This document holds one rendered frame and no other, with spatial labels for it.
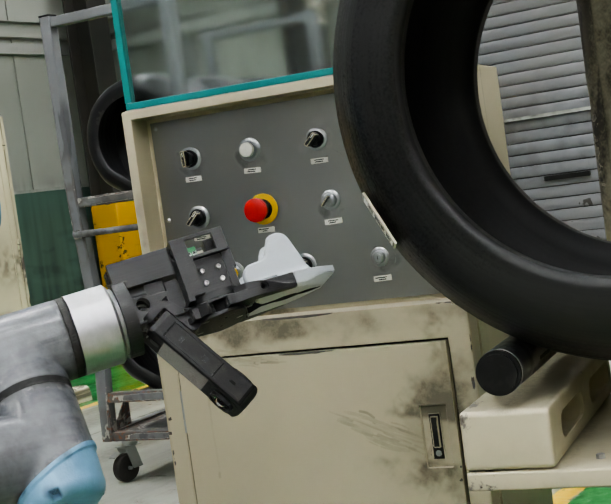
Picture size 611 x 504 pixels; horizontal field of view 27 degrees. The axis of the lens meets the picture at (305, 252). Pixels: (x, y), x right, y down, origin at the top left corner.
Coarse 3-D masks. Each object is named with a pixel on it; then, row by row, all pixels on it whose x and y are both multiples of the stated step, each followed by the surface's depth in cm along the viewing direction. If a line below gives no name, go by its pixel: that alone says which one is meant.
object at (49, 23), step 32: (64, 96) 505; (64, 128) 503; (96, 128) 510; (64, 160) 505; (96, 160) 512; (128, 192) 493; (96, 384) 511; (160, 384) 506; (128, 416) 525; (160, 416) 539; (128, 448) 513; (128, 480) 513
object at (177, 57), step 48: (144, 0) 209; (192, 0) 205; (240, 0) 202; (288, 0) 199; (336, 0) 196; (144, 48) 210; (192, 48) 206; (240, 48) 203; (288, 48) 200; (144, 96) 211; (192, 96) 206
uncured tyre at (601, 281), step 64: (384, 0) 121; (448, 0) 146; (384, 64) 121; (448, 64) 147; (384, 128) 122; (448, 128) 147; (384, 192) 123; (448, 192) 146; (512, 192) 146; (448, 256) 121; (512, 256) 118; (576, 256) 143; (512, 320) 121; (576, 320) 117
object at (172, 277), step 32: (160, 256) 117; (192, 256) 115; (224, 256) 117; (128, 288) 115; (160, 288) 116; (192, 288) 114; (224, 288) 115; (128, 320) 112; (192, 320) 115; (224, 320) 117
